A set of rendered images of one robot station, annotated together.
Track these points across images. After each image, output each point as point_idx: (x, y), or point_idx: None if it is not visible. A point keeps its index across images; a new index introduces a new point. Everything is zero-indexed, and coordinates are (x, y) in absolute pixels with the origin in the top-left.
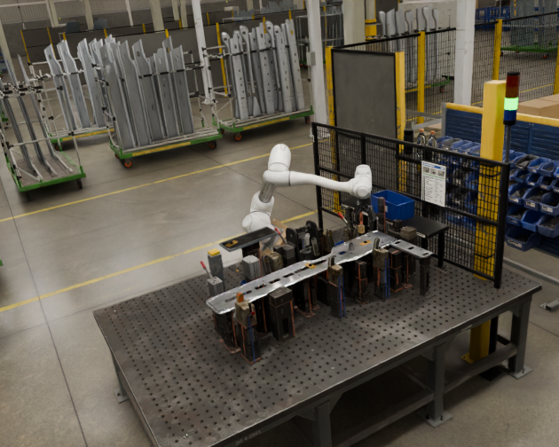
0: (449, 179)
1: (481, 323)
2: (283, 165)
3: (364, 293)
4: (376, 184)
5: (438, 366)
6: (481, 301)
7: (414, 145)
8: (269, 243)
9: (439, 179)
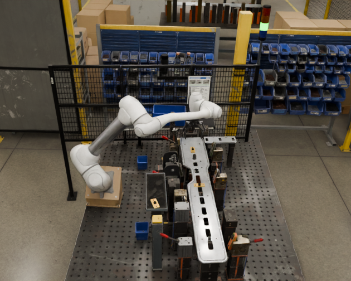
0: (211, 84)
1: None
2: (148, 114)
3: None
4: None
5: None
6: (253, 152)
7: (181, 66)
8: (108, 188)
9: (204, 86)
